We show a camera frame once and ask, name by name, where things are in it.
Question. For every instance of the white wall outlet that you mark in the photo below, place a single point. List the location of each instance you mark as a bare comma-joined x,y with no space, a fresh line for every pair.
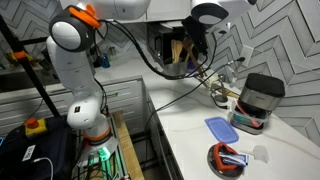
247,53

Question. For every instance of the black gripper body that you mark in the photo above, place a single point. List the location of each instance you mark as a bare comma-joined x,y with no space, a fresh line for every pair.
193,30

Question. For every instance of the blue bottle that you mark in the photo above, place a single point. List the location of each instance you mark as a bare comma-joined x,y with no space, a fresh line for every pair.
105,61

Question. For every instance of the black microwave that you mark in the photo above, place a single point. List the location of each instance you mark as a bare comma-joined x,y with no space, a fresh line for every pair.
156,43

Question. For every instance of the wooden plank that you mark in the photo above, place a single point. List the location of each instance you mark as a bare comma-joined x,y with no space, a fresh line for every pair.
128,150

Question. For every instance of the red emergency stop button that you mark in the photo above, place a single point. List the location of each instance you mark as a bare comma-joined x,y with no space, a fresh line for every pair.
36,128

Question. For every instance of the black bag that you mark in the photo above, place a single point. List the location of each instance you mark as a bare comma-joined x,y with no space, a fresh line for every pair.
50,146

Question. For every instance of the blue plastic lid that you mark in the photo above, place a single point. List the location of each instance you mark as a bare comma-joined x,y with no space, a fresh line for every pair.
221,130

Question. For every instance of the clear plastic container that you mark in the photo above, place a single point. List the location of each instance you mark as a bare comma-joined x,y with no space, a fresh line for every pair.
246,120

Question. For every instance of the black frame pole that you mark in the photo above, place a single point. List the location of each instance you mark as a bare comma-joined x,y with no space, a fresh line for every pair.
30,73

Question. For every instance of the purple bowl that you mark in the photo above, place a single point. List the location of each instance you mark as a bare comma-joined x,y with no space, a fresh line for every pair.
191,67

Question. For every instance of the blue and white packet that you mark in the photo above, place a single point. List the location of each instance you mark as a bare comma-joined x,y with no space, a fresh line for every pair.
238,159

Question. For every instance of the round steel dish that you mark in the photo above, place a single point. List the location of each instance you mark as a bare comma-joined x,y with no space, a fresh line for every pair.
226,174

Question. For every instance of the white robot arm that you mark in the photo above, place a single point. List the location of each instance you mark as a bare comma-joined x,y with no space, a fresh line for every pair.
73,66

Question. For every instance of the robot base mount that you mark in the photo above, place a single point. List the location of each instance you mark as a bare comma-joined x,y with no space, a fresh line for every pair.
100,160

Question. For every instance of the light wooden spoon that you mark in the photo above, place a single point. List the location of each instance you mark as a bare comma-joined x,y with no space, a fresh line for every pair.
174,50

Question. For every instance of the dark wooden spoon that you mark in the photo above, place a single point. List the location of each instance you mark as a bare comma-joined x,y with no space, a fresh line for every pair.
190,50

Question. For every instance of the steel utensil holder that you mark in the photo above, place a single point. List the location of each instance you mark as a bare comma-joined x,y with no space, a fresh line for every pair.
175,69

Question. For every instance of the red cookie cutter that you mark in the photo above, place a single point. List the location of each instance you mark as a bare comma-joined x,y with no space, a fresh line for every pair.
216,156

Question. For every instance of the clear plastic scoop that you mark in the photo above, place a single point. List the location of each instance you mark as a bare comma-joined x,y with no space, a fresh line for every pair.
260,154

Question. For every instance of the white cabinet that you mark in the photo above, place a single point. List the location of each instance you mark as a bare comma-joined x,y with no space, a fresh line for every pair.
126,96

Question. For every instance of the light wooden spatula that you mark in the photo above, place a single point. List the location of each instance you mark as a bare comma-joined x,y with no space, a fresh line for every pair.
231,93

